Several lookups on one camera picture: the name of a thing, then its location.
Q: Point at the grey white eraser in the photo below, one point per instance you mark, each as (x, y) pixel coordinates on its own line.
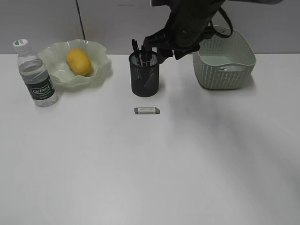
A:
(146, 110)

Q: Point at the pale green woven basket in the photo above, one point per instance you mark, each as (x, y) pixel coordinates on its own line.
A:
(224, 63)

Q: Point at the black mesh pen holder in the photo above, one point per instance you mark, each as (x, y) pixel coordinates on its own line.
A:
(144, 80)

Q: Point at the clear water bottle green label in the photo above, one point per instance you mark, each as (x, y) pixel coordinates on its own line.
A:
(34, 74)

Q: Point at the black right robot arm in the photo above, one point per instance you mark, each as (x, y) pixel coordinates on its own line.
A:
(189, 23)

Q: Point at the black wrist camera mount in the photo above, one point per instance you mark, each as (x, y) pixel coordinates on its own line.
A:
(157, 40)

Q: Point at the yellow mango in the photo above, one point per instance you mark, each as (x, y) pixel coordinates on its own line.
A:
(78, 61)

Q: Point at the pale green wavy plate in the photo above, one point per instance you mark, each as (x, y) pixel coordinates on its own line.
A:
(54, 58)

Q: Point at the black marker pen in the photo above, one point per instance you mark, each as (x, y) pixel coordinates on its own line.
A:
(148, 58)
(137, 54)
(143, 56)

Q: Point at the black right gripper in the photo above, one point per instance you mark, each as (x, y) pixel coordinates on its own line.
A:
(163, 54)

